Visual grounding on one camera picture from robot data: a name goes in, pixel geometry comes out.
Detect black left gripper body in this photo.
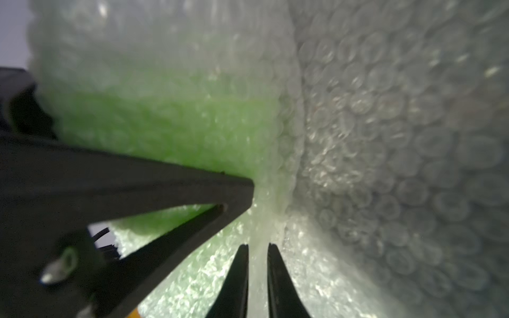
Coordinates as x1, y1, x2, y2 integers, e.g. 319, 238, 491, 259
1, 67, 105, 317

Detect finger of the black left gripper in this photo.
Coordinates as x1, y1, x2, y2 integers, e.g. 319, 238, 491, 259
0, 132, 255, 318

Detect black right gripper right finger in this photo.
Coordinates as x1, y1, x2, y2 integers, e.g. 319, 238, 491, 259
267, 243, 311, 318

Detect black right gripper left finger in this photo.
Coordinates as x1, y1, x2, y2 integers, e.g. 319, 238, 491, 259
206, 245, 249, 318

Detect green plastic wine glass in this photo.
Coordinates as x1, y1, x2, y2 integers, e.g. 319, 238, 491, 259
51, 79, 283, 239

